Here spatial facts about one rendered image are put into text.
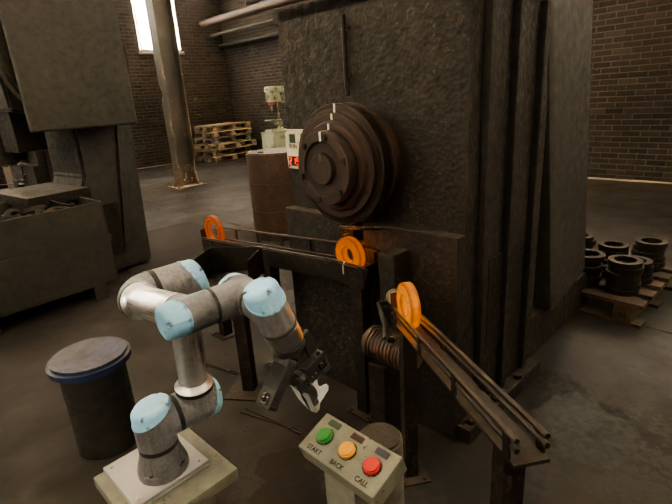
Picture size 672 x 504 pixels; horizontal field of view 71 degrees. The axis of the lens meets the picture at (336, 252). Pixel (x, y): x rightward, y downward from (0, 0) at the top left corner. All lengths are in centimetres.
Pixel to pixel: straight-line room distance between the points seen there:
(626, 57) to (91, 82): 634
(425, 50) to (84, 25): 296
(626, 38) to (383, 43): 601
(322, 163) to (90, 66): 269
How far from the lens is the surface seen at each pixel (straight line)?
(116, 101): 425
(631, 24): 770
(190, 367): 150
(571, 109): 248
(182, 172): 883
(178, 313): 95
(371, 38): 195
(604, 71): 775
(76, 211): 388
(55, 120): 403
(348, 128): 179
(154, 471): 162
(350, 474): 115
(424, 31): 180
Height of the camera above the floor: 138
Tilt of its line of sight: 18 degrees down
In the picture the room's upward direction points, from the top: 4 degrees counter-clockwise
